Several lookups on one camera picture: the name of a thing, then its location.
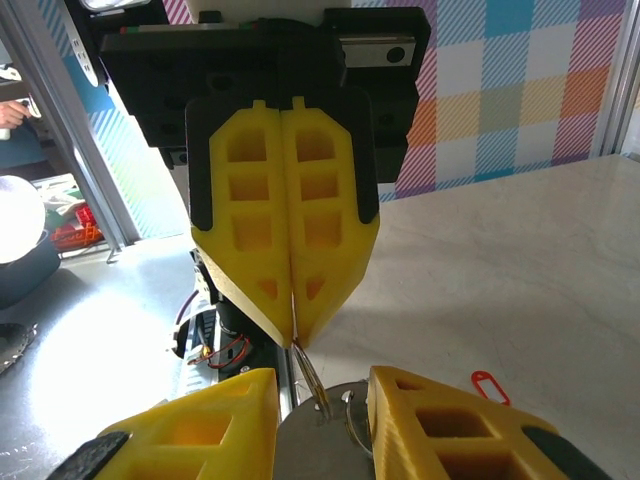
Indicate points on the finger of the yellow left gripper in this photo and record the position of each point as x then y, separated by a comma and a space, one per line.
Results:
250, 250
340, 250

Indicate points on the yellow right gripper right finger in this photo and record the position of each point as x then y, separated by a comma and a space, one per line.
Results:
450, 440

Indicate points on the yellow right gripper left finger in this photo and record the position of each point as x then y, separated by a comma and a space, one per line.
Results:
200, 435

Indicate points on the red plastic key tag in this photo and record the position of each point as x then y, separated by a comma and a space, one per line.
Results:
490, 387

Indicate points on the red plastic items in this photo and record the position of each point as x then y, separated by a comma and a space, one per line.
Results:
80, 230

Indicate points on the black perforated disc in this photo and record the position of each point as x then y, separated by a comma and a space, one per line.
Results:
15, 347

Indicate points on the person's hand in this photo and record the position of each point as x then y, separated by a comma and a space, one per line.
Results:
12, 114

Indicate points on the white round object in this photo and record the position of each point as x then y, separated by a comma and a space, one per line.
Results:
17, 220

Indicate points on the aluminium frame rail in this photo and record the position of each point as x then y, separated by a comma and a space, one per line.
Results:
286, 385

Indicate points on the aluminium corner post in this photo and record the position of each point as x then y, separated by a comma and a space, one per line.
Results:
620, 75
60, 125

